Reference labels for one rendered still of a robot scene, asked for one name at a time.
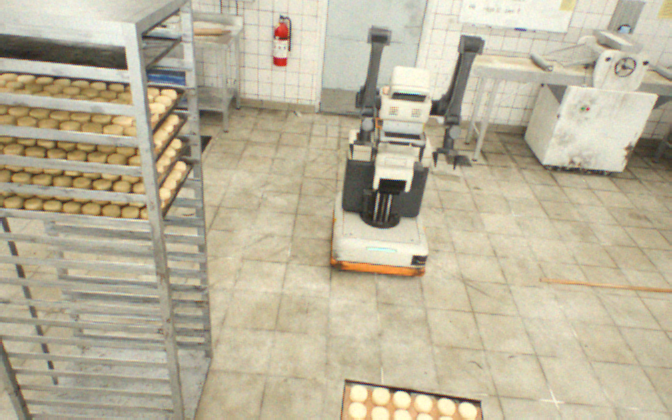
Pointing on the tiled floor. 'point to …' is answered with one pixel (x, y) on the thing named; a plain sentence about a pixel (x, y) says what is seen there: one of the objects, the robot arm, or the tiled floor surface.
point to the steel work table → (218, 97)
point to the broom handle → (605, 285)
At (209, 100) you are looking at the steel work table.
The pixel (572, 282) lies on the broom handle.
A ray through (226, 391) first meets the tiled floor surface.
